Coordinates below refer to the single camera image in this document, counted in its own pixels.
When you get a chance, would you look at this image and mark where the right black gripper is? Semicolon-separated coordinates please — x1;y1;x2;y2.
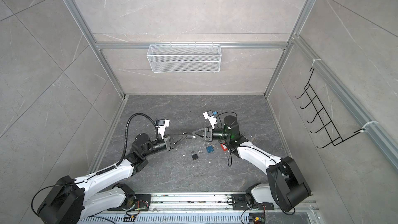
193;127;232;144

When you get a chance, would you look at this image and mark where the blue padlock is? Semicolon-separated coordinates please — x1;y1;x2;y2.
206;144;215;153

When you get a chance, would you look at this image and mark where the black padlock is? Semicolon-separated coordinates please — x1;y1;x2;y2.
191;151;199;161
183;132;195;140

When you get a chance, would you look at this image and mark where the red padlock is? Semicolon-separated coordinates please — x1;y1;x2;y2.
220;144;229;151

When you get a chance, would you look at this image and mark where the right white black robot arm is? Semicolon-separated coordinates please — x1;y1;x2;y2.
188;115;312;215

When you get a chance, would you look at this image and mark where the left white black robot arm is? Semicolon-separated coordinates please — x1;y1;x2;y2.
36;133;194;224

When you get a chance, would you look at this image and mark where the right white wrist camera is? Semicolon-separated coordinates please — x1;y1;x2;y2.
203;110;218;129

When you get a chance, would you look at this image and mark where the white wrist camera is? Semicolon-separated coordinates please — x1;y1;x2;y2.
155;119;170;140
203;110;218;129

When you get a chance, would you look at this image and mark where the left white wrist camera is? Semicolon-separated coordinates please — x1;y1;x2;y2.
155;119;170;140

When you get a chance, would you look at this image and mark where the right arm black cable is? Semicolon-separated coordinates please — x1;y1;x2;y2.
216;111;238;122

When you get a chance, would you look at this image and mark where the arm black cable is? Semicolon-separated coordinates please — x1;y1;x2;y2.
216;111;238;122
115;112;157;166

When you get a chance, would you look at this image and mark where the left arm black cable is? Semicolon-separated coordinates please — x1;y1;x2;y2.
115;112;157;166

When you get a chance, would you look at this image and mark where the aluminium front rail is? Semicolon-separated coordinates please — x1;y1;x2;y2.
60;191;321;215

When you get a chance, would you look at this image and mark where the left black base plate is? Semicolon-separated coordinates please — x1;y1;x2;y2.
120;194;152;211

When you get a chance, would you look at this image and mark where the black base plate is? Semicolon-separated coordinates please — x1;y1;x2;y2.
227;194;275;211
120;194;152;211

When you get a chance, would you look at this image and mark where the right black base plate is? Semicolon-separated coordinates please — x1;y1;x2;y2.
227;194;275;211

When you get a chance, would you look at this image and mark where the white wire mesh basket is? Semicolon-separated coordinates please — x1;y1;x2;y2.
147;44;222;73

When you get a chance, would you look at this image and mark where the black wire hook rack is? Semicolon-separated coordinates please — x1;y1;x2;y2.
295;67;366;149

